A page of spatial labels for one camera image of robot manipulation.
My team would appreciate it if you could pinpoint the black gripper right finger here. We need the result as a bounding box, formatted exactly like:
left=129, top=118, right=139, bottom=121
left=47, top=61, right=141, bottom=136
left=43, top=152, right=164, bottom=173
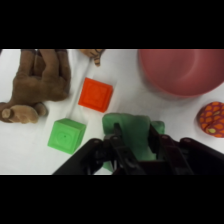
left=148, top=123, right=194, bottom=176

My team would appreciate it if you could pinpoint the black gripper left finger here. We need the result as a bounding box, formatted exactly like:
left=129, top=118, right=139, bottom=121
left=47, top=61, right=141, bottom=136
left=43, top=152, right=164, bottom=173
left=103, top=122, right=145, bottom=176

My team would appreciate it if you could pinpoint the green triangle block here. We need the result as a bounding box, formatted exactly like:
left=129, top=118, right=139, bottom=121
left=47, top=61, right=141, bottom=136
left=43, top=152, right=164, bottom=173
left=101, top=112, right=166, bottom=174

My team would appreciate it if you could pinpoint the pink bowl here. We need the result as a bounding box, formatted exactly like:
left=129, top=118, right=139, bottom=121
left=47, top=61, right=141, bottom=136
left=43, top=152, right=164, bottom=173
left=137, top=49, right=224, bottom=99

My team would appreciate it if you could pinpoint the orange patterned ball toy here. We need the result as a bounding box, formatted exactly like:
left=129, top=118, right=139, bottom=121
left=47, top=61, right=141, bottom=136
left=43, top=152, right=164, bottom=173
left=196, top=101, right=224, bottom=139

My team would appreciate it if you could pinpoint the green cube block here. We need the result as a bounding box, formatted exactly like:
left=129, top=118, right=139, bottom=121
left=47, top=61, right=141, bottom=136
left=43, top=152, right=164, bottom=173
left=47, top=117, right=87, bottom=156

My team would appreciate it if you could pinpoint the orange cube block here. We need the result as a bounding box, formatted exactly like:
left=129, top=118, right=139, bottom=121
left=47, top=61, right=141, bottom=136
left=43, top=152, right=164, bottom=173
left=77, top=77, right=114, bottom=114

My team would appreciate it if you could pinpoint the striped tiger plush toy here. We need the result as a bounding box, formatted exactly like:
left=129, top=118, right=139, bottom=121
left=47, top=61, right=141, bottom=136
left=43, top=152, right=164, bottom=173
left=79, top=49, right=105, bottom=68

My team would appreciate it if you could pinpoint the brown plush toy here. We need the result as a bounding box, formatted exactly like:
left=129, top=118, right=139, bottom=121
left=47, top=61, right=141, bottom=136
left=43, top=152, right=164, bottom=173
left=0, top=49, right=72, bottom=125

